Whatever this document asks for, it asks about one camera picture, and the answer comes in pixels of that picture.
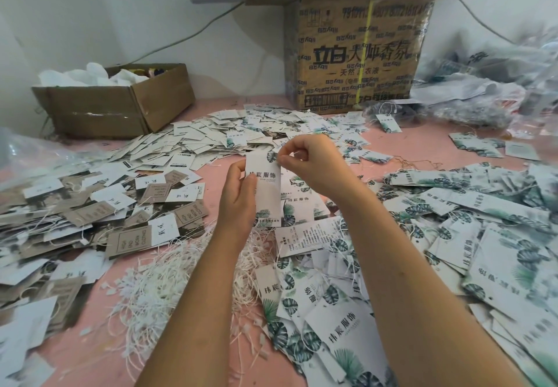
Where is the small open cardboard box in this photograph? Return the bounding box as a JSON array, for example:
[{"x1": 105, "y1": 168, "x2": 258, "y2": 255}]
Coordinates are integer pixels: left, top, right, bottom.
[{"x1": 31, "y1": 62, "x2": 196, "y2": 140}]

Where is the person's left forearm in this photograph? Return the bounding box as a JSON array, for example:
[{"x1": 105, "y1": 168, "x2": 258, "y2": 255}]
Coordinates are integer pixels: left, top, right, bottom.
[{"x1": 135, "y1": 232, "x2": 254, "y2": 387}]

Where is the large printed cardboard box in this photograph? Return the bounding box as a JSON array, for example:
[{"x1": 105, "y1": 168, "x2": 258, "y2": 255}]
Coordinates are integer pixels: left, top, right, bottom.
[{"x1": 284, "y1": 0, "x2": 485, "y2": 115}]

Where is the person's left hand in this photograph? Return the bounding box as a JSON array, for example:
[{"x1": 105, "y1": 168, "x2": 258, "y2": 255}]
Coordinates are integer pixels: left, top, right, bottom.
[{"x1": 214, "y1": 156, "x2": 260, "y2": 246}]

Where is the pile of white strings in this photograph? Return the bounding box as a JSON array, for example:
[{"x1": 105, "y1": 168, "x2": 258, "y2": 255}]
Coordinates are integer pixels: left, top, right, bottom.
[{"x1": 103, "y1": 230, "x2": 280, "y2": 379}]

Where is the heap of small tags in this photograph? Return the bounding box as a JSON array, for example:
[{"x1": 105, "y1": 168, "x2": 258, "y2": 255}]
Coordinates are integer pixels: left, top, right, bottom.
[{"x1": 100, "y1": 103, "x2": 395, "y2": 174}]

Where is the person's right forearm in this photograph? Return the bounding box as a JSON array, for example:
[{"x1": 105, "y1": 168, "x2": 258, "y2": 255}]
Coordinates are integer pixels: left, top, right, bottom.
[{"x1": 333, "y1": 184, "x2": 528, "y2": 387}]

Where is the heap of clear plastic bags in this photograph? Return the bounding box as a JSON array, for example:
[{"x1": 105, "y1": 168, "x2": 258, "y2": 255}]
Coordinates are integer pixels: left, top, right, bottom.
[{"x1": 396, "y1": 34, "x2": 558, "y2": 139}]

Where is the pile of green leaf tags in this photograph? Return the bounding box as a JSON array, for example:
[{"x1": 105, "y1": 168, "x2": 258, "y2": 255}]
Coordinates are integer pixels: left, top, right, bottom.
[{"x1": 253, "y1": 160, "x2": 558, "y2": 387}]

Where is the clear plastic bag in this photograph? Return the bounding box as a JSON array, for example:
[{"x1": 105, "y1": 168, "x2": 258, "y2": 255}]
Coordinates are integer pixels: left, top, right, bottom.
[{"x1": 0, "y1": 127, "x2": 84, "y2": 178}]

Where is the black cable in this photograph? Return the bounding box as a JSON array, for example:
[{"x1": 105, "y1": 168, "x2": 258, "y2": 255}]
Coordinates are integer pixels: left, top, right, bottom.
[{"x1": 122, "y1": 1, "x2": 247, "y2": 68}]

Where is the person's right hand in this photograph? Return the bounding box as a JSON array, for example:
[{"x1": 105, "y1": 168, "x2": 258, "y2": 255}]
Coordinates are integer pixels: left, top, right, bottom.
[{"x1": 276, "y1": 133, "x2": 360, "y2": 206}]

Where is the single white leaf print tag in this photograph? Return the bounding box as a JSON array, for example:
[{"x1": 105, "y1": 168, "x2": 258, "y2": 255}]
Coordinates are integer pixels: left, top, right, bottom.
[{"x1": 244, "y1": 148, "x2": 284, "y2": 228}]

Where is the white crumpled material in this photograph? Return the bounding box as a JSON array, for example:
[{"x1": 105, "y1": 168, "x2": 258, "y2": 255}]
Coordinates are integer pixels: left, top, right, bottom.
[{"x1": 37, "y1": 62, "x2": 151, "y2": 88}]

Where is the pile of brown white tags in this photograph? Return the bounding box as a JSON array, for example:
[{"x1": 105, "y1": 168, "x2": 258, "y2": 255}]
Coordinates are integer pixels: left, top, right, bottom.
[{"x1": 0, "y1": 157, "x2": 210, "y2": 387}]

